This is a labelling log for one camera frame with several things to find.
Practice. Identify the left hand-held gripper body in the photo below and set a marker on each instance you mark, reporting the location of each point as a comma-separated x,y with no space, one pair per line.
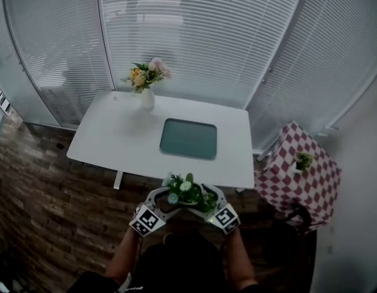
147,220

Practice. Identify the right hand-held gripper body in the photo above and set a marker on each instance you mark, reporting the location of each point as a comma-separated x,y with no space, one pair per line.
226,218

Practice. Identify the potted flower with white blooms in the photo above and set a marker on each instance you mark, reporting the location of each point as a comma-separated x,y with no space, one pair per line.
186,191

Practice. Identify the dark green tray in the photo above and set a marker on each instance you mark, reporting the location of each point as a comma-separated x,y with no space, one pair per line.
188,139

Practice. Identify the person's left forearm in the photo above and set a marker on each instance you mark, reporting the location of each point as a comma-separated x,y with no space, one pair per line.
124,255

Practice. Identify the person's right forearm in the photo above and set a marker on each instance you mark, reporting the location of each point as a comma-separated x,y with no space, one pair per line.
240,261

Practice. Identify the white vase with flower bouquet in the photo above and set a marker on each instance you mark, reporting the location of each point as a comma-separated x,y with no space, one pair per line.
147,98

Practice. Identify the white table leg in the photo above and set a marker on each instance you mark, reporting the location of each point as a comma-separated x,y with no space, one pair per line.
118,180

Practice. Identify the person's black clothing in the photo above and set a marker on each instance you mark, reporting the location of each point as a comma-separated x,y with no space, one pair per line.
179,264

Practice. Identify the black chair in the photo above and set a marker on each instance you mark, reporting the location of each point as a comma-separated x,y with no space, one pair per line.
295,243

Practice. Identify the red white checkered cloth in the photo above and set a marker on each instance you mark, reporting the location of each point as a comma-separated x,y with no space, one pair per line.
298,188

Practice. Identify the small green plant white pot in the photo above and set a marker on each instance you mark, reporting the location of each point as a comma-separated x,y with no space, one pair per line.
303,160

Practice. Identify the small black floor object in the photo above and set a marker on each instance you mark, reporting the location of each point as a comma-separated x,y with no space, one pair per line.
59,146

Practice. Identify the white window blind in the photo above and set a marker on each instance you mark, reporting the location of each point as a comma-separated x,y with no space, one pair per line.
200,41
307,81
63,50

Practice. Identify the row of wall pictures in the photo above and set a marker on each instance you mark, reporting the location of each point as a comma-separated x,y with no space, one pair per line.
1,98

